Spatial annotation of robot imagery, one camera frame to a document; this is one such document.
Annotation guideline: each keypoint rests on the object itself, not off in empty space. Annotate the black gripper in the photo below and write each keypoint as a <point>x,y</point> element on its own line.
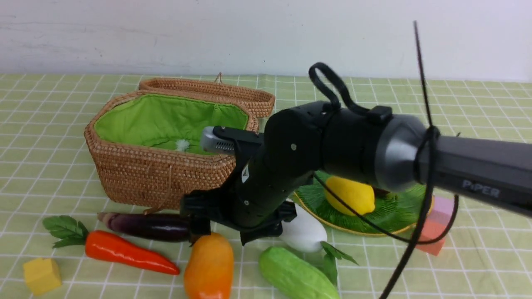
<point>252,201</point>

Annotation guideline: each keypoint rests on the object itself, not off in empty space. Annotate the orange toy mango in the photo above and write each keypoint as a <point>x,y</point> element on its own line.
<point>210,269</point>

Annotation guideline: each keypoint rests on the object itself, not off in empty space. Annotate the white toy radish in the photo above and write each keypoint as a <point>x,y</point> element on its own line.
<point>307,235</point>

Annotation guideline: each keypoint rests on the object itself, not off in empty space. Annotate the green toy cucumber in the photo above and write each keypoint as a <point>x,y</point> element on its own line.
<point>295,277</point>

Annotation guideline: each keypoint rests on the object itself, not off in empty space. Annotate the yellow toy lemon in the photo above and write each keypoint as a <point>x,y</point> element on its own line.
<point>357,196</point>

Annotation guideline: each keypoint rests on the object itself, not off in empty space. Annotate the orange toy carrot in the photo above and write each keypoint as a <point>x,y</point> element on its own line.
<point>105,246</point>

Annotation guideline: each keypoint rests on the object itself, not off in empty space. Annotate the dark purple passion fruit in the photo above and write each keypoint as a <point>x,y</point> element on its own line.
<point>381,192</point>

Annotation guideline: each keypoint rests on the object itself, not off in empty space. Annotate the purple toy eggplant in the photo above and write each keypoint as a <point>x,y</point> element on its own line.
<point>162,227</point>

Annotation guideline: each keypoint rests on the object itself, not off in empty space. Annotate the woven wicker basket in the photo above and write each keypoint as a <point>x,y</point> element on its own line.
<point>146,145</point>

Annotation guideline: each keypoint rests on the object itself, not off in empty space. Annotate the woven wicker basket lid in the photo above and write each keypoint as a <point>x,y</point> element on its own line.
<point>258,103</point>

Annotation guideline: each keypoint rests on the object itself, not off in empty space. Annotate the green glass leaf plate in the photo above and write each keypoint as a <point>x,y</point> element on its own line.
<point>394,214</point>

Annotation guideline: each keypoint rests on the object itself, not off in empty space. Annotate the salmon foam cube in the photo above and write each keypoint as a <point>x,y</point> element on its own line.
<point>431,230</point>

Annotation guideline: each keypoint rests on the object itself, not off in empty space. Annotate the green checkered tablecloth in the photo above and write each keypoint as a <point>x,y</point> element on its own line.
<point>47,170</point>

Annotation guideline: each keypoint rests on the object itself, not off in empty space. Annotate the yellow foam cube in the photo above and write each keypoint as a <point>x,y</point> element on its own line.
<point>42,275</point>

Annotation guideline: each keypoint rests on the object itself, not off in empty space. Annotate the pink foam cube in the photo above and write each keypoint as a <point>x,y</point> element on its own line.
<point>441,210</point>

